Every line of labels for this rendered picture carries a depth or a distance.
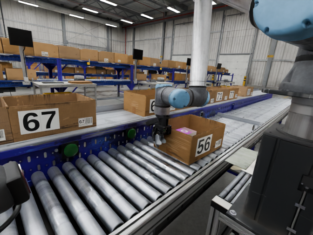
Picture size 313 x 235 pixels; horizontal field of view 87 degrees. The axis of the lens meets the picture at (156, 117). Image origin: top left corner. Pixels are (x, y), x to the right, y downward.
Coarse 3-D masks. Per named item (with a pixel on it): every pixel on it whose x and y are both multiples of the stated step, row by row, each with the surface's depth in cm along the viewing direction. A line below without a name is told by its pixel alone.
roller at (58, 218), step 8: (32, 176) 75; (40, 176) 74; (40, 184) 70; (48, 184) 71; (40, 192) 66; (48, 192) 65; (48, 200) 62; (56, 200) 62; (48, 208) 59; (56, 208) 58; (48, 216) 57; (56, 216) 55; (64, 216) 56; (56, 224) 53; (64, 224) 53; (56, 232) 51; (64, 232) 50; (72, 232) 51
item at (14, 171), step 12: (0, 168) 24; (12, 168) 24; (0, 180) 22; (12, 180) 22; (24, 180) 23; (0, 192) 21; (12, 192) 22; (24, 192) 23; (0, 204) 21; (12, 204) 23
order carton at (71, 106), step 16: (16, 96) 93; (32, 96) 99; (48, 96) 105; (64, 96) 111; (80, 96) 112; (16, 112) 72; (64, 112) 86; (80, 112) 92; (16, 128) 74; (64, 128) 88; (80, 128) 94
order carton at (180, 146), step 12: (168, 120) 115; (180, 120) 125; (192, 120) 132; (204, 120) 124; (180, 132) 92; (204, 132) 94; (216, 132) 105; (168, 144) 100; (180, 144) 93; (192, 144) 88; (180, 156) 94; (192, 156) 91
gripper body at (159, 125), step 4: (156, 116) 92; (160, 116) 91; (164, 116) 91; (168, 116) 92; (160, 120) 94; (164, 120) 91; (156, 124) 95; (160, 124) 94; (164, 124) 91; (168, 124) 96; (156, 128) 95; (160, 128) 92; (164, 128) 94; (168, 128) 94; (156, 132) 96; (160, 132) 92; (164, 132) 93; (168, 132) 95
